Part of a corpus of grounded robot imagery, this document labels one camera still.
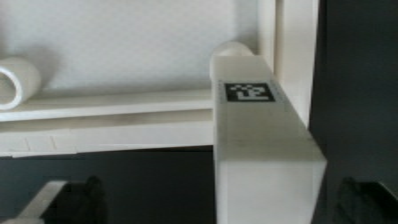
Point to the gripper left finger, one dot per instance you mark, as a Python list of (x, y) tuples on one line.
[(68, 203)]

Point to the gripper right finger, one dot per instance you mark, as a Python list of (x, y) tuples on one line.
[(367, 204)]

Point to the white U-shaped obstacle fence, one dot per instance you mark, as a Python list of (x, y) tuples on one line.
[(105, 133)]

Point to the white desk tabletop panel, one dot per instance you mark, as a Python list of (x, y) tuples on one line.
[(125, 46)]

